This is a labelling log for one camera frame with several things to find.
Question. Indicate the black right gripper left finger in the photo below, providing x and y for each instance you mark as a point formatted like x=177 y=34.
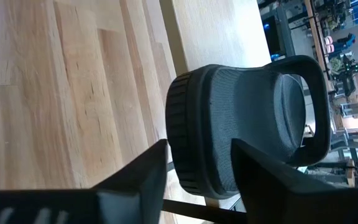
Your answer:
x=120 y=205

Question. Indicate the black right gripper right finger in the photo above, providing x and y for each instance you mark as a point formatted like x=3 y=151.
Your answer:
x=291 y=199

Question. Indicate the black rubber slide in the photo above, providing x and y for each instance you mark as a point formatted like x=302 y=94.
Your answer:
x=244 y=109

